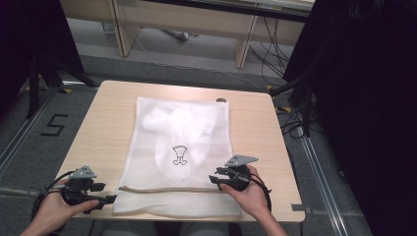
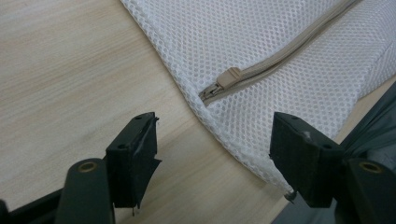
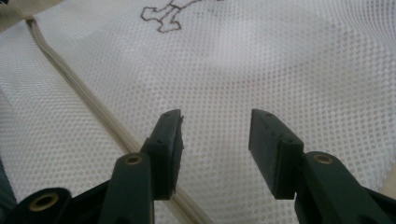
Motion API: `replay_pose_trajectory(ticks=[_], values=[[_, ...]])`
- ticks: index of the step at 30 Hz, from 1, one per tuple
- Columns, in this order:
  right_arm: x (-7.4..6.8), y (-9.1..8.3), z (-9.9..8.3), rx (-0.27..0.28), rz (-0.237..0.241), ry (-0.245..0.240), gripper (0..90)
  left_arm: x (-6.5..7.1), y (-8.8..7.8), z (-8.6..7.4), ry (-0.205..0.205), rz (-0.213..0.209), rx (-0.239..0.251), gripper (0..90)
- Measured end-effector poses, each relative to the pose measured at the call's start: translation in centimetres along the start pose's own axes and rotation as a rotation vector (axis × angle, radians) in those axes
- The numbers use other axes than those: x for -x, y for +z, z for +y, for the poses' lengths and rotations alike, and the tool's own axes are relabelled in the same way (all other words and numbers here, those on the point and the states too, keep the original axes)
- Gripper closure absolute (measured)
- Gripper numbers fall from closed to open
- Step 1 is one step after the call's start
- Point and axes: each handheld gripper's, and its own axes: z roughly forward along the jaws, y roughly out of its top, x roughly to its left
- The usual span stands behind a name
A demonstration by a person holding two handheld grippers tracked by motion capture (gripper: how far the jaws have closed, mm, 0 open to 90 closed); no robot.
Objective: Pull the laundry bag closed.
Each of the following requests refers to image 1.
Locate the light wooden desk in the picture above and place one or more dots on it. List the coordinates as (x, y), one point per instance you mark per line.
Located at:
(183, 18)

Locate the black curtain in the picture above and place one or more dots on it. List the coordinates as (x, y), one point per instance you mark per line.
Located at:
(29, 39)
(367, 114)

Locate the person's left hand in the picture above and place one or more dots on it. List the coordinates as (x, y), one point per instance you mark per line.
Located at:
(54, 209)

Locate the person's left leg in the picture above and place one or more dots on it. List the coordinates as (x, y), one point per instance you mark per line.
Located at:
(128, 229)

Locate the person's right leg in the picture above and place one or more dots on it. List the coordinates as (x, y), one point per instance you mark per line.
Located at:
(203, 229)

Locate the metal floor rail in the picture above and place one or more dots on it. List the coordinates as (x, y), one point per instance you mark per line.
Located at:
(323, 183)
(23, 131)

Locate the black metal stand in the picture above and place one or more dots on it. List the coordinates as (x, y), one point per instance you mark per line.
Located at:
(49, 75)
(303, 98)

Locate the round dark table grommet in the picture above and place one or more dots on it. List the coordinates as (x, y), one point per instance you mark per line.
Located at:
(221, 100)

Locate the white mesh laundry bag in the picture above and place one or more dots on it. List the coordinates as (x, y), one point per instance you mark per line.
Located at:
(200, 134)

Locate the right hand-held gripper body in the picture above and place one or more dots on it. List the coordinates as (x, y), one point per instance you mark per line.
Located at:
(238, 178)

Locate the grey power strip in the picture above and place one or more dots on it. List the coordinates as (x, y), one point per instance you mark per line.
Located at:
(178, 34)

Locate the grey tape strip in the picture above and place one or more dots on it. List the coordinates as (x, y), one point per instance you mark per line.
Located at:
(299, 207)

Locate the person's right hand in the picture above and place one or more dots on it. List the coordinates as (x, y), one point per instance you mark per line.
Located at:
(252, 198)

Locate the white garment with black print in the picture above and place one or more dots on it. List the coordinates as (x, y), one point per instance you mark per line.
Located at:
(183, 131)

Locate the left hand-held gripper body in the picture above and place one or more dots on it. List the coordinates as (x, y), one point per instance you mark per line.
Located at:
(78, 191)

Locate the person's leg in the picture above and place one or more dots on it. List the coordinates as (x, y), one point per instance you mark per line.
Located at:
(128, 229)
(203, 229)

